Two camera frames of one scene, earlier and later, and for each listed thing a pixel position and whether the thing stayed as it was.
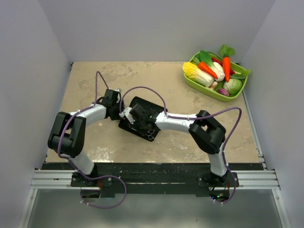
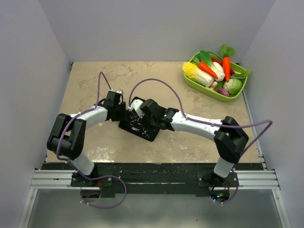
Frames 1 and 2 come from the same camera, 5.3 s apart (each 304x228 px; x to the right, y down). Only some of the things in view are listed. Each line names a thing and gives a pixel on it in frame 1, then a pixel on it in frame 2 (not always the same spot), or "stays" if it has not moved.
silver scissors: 150,136 → 145,134
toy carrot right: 226,51 stays
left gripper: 114,117 stays
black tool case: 145,113 stays
